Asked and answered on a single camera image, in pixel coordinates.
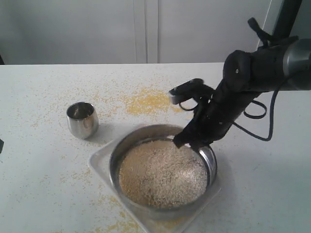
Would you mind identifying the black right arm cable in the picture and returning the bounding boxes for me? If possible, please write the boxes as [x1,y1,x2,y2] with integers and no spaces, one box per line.
[233,84,285,141]

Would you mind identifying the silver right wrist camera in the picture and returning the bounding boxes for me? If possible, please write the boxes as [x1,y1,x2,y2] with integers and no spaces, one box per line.
[168,78,204,105]

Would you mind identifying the stainless steel cup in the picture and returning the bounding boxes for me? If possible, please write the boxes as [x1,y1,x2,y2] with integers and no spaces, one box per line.
[66,102,99,139]

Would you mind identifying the white square plastic tray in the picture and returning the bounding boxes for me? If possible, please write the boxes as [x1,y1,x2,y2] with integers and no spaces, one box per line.
[88,140,221,233]

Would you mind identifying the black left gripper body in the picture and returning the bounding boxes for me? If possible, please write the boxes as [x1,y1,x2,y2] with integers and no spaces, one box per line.
[0,139,4,153]

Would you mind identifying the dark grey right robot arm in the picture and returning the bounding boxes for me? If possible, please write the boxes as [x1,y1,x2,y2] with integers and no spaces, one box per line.
[169,37,311,147]

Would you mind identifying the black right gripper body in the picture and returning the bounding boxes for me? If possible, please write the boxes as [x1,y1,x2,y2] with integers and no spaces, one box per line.
[189,50,256,145]

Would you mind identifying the white cabinet doors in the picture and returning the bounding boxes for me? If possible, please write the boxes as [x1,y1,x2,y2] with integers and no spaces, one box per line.
[0,0,282,64]

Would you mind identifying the round steel mesh sieve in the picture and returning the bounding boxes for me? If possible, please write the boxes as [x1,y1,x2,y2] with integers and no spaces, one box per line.
[109,124,218,220]

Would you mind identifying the spilled yellow grain pile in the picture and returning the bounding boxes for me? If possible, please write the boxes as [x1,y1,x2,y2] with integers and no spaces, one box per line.
[122,88,183,116]

